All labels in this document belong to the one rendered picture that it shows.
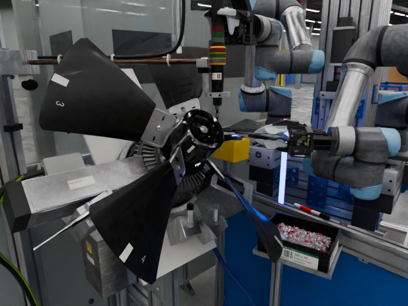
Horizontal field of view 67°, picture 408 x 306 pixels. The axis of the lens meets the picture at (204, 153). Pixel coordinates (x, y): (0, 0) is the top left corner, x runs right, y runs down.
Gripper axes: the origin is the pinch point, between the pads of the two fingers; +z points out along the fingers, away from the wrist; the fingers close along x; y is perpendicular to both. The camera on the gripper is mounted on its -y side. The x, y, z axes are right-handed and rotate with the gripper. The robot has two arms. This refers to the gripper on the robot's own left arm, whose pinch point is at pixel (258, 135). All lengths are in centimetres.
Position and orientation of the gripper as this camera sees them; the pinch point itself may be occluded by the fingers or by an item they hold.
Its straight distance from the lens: 90.5
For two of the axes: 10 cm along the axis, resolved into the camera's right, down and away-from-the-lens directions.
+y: -1.8, 3.7, -9.1
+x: 0.2, 9.3, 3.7
